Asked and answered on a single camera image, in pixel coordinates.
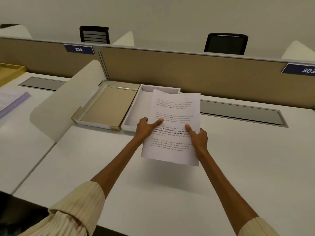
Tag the person's left hand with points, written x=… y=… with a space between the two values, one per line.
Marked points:
x=143 y=129

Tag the person's right hand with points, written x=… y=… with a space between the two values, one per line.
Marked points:
x=198 y=140

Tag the person's left thumb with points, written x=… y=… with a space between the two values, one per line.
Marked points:
x=156 y=123

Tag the person's right thumb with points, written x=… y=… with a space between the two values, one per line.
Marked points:
x=190 y=129

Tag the printed white paper sheets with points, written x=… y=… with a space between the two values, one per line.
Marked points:
x=172 y=115

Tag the person's right forearm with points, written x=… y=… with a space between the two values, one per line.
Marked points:
x=227 y=194

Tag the person's left forearm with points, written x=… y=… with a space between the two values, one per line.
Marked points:
x=102 y=180

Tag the white box tray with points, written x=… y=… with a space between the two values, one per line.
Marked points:
x=137 y=108

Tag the white box lid brown inside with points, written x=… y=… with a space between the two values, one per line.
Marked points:
x=105 y=106

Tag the beige desk partition panel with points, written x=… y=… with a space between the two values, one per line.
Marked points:
x=209 y=76
x=39 y=57

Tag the white curved desk divider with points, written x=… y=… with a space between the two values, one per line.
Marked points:
x=16 y=30
x=299 y=51
x=66 y=100
x=124 y=39

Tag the black mesh office chair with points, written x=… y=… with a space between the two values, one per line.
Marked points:
x=226 y=43

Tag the blue number label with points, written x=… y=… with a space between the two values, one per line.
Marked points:
x=79 y=49
x=301 y=69

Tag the black slatted office chair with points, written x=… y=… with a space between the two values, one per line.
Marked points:
x=94 y=34

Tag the yellow box tray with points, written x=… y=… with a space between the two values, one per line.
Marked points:
x=9 y=72

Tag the silver partition post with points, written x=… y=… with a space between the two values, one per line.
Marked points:
x=103 y=63

